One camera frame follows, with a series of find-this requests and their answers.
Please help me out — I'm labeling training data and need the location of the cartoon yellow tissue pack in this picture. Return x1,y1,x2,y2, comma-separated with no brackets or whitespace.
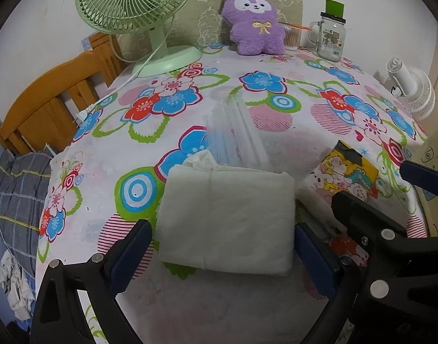
305,140,378,204

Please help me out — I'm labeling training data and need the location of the white tissue pack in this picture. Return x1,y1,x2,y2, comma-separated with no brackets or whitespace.
155,151,296,275

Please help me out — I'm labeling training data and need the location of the clear plastic bag pack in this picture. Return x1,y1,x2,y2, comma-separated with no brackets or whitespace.
206,93,270,171

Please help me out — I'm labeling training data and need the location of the crumpled white grey cloth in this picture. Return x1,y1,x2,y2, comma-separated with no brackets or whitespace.
0,250,35,321

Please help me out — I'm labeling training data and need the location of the white standing fan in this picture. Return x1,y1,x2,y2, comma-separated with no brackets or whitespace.
386,57,436,121

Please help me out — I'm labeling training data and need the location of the grey plaid pillow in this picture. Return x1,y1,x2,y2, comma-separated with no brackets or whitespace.
0,150,53,277

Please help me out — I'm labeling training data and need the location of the floral tablecloth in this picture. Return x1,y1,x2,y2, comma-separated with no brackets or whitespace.
36,46,427,343

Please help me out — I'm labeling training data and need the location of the glass jar green lid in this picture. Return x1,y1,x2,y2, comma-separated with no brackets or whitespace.
308,0,346,61

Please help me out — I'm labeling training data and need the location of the toothpick jar orange lid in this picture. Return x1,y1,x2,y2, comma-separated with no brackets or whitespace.
280,23,312,50

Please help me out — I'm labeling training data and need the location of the purple plush toy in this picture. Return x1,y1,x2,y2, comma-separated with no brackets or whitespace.
221,0,285,56

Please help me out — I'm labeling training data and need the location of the green desk fan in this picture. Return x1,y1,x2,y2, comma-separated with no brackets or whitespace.
75,0,202,77

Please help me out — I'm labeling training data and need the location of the white fan power cable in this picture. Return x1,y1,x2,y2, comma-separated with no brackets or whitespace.
75,17,177,123

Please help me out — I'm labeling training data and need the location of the green patterned wall mat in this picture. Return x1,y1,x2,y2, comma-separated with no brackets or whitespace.
116,0,305,62

